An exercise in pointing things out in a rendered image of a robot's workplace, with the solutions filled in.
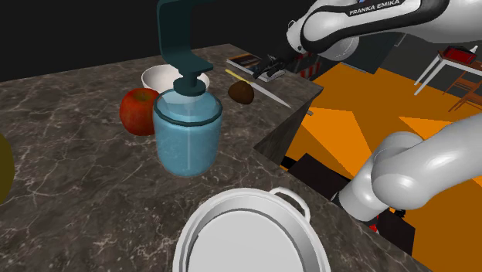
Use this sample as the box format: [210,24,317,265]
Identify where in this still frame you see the red white striped object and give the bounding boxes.
[295,53,322,80]

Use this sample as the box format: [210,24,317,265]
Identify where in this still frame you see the dark covered book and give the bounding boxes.
[226,53,286,83]

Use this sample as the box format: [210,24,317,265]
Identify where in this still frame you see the brown kiwi fruit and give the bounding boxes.
[227,80,256,106]

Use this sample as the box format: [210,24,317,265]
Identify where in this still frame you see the white bowl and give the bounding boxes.
[141,64,210,94]

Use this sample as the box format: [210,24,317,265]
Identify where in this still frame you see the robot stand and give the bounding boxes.
[280,152,416,257]

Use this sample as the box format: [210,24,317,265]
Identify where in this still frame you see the blue soap dispenser bottle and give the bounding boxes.
[152,0,223,179]

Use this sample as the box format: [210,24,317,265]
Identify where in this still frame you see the red apple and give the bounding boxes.
[119,87,161,137]

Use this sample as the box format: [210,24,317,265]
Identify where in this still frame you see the white table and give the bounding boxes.
[413,44,482,97]

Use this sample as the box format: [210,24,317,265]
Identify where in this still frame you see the brown wooden chair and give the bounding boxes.
[443,69,482,113]

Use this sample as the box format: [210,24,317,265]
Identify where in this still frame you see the olive yellow round object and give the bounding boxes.
[0,132,16,206]

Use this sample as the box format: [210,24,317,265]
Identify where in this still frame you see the yellow handled knife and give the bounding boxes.
[224,68,293,110]

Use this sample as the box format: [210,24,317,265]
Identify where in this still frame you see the white pot with handles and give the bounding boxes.
[171,186,333,272]

